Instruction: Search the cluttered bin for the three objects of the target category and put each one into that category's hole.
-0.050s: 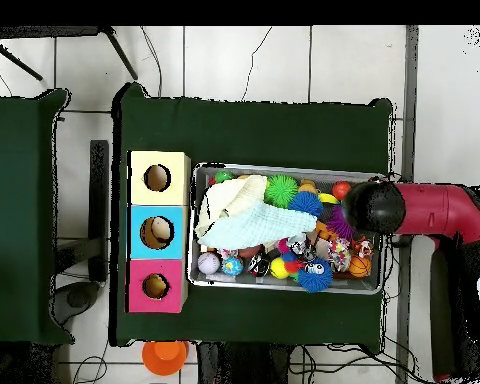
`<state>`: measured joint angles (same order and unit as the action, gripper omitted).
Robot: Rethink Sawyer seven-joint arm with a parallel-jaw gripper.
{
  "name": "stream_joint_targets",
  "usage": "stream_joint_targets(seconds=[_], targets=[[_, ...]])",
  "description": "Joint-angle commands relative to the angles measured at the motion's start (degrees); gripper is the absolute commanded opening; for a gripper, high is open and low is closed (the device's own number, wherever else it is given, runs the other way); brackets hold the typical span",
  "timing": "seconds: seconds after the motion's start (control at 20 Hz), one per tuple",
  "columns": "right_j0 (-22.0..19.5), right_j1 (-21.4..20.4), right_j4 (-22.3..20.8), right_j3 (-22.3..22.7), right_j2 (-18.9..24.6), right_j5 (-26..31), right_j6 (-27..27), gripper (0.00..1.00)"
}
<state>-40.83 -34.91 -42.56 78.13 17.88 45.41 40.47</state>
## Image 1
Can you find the mint green cloth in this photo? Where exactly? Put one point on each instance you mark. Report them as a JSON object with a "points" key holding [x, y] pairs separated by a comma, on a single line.
{"points": [[260, 228]]}

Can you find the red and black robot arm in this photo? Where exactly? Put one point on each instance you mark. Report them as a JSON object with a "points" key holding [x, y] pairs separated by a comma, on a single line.
{"points": [[424, 208]]}

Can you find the silver mesh bin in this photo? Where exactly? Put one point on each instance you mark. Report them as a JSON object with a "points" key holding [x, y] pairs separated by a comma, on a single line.
{"points": [[240, 284]]}

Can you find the wooden box with three holes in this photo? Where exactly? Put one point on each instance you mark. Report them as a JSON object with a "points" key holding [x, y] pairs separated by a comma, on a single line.
{"points": [[158, 306]]}

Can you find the cream cloth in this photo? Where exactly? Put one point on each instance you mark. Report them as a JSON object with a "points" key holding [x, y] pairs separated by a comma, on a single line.
{"points": [[228, 196]]}

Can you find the green spiky ball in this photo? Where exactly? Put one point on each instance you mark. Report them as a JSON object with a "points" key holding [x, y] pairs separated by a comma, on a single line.
{"points": [[280, 190]]}

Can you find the globe print ball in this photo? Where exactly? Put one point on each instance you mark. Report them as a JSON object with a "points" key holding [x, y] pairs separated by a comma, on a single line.
{"points": [[232, 266]]}

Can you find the white baseball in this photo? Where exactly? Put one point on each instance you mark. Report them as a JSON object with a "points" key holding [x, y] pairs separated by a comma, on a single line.
{"points": [[208, 263]]}

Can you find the blue spiky ball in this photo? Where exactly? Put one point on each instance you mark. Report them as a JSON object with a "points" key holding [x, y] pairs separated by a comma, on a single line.
{"points": [[306, 203]]}

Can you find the small yellow ball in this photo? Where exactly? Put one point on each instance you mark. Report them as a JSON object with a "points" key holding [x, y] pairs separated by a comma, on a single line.
{"points": [[279, 268]]}

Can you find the dark green table cloth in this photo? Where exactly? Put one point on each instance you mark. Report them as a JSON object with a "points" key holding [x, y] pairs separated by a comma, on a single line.
{"points": [[244, 132]]}

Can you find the purple spiky ball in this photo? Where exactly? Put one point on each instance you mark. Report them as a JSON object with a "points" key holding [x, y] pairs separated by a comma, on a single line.
{"points": [[336, 226]]}

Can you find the blue fuzzy ball with eyes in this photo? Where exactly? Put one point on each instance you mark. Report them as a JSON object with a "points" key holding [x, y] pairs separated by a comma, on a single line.
{"points": [[316, 276]]}

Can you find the red orange ball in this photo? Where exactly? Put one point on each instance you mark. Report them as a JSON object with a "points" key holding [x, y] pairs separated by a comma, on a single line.
{"points": [[340, 189]]}

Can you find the orange basketball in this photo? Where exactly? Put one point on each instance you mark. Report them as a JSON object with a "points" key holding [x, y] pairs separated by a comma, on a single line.
{"points": [[360, 266]]}

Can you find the black upright stand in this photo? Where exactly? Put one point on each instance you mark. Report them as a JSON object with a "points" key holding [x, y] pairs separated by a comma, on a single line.
{"points": [[98, 200]]}

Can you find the orange cone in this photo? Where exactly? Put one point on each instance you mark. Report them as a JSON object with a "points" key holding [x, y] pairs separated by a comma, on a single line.
{"points": [[164, 358]]}

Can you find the grey round stand base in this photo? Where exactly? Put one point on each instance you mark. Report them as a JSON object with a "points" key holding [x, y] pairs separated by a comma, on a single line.
{"points": [[76, 300]]}

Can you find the black tripod legs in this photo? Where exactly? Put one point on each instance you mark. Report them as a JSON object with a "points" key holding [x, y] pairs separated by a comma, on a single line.
{"points": [[122, 56]]}

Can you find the green cloth covered side table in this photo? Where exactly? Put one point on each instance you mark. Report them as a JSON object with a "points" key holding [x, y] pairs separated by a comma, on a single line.
{"points": [[16, 220]]}

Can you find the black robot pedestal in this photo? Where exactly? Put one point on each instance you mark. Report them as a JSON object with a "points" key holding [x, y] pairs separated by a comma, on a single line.
{"points": [[240, 366]]}

